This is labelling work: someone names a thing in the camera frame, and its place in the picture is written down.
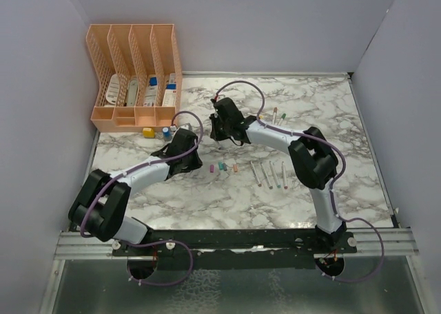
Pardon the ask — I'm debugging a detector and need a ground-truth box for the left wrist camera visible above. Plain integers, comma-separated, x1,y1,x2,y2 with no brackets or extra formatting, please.
170,123,192,132

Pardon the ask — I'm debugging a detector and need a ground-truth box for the grey marker pen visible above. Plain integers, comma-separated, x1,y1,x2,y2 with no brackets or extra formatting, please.
260,163,274,189

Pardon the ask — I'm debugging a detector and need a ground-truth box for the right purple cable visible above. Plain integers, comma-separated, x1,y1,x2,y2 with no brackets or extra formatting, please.
212,81,386,283

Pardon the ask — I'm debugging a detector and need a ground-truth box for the white remote in organizer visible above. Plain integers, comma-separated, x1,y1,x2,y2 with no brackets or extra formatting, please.
105,74,120,105

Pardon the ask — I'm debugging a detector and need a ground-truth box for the blue round stamp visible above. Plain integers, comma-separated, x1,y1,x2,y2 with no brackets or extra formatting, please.
162,127,172,142

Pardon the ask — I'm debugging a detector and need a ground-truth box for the magenta marker pen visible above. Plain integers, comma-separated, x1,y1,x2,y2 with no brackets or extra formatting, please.
281,161,288,189

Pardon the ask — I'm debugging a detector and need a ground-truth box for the small white red box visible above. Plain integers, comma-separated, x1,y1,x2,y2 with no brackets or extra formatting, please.
168,73,176,85

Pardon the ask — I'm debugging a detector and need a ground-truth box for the dark green marker pen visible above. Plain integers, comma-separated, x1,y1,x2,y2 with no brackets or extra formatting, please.
276,113,286,126

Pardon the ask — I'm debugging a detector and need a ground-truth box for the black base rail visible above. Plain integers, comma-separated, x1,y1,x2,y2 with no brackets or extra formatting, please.
112,229,357,271

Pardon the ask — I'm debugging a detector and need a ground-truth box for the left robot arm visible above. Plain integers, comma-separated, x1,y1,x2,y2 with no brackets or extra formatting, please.
68,128,203,255

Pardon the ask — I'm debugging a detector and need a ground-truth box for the yellow rectangular stamp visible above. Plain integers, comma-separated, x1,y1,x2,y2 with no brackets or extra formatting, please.
142,127,155,138

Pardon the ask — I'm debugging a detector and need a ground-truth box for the brown marker pen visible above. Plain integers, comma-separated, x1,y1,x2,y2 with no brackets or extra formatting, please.
272,107,278,125

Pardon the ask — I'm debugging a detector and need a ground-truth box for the teal marker pen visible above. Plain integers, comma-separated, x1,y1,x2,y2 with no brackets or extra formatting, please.
269,161,281,189

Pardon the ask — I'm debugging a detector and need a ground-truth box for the peach marker pen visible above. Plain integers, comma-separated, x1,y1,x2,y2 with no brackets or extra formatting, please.
250,161,262,187

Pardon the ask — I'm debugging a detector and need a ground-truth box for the peach plastic desk organizer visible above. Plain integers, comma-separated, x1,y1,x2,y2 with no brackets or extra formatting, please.
85,24,183,133

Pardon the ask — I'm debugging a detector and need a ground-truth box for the grey stapler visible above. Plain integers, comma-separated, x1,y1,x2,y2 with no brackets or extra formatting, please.
125,78,139,107

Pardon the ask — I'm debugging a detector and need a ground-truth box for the white paper packet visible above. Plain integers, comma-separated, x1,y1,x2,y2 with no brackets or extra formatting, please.
143,76,158,107

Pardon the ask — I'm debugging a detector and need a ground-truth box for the white cardboard box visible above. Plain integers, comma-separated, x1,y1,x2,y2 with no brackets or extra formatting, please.
162,83,177,107

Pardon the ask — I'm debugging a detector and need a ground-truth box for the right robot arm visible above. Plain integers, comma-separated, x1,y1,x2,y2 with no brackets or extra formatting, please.
209,98,347,253

